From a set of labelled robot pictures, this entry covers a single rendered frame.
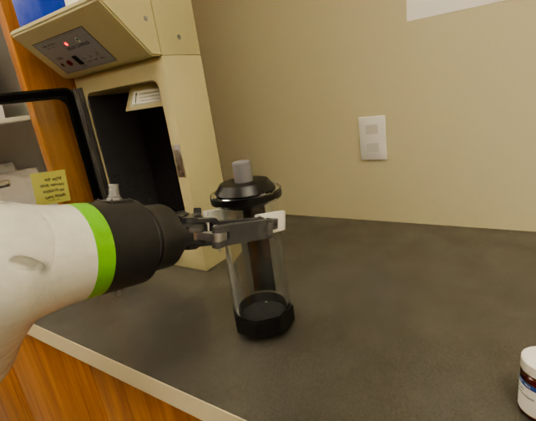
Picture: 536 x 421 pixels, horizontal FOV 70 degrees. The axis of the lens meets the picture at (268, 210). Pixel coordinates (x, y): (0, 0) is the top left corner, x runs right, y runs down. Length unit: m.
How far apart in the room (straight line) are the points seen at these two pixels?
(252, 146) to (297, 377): 0.84
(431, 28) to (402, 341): 0.69
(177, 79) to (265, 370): 0.58
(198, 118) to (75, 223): 0.56
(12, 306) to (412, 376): 0.46
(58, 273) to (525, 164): 0.92
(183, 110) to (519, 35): 0.70
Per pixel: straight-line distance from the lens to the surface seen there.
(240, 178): 0.56
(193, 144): 0.86
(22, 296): 0.33
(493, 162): 1.02
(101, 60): 0.92
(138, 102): 0.94
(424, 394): 0.55
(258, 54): 1.20
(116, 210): 0.39
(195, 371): 0.62
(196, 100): 0.88
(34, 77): 1.10
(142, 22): 0.82
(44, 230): 0.35
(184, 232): 0.44
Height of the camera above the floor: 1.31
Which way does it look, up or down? 17 degrees down
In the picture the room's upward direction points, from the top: 8 degrees counter-clockwise
